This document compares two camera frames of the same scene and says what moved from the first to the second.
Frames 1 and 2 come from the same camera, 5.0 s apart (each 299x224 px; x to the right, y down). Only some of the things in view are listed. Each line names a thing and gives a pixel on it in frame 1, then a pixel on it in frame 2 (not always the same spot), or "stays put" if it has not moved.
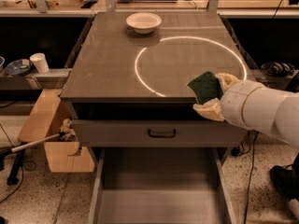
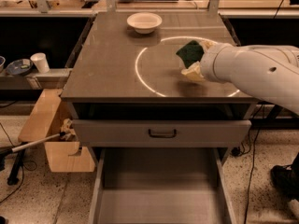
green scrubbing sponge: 206,87 to 191,52
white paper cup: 40,62 stays put
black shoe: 286,178 stays put
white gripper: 234,103 to 209,63
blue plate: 19,67 stays put
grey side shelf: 51,78 stays put
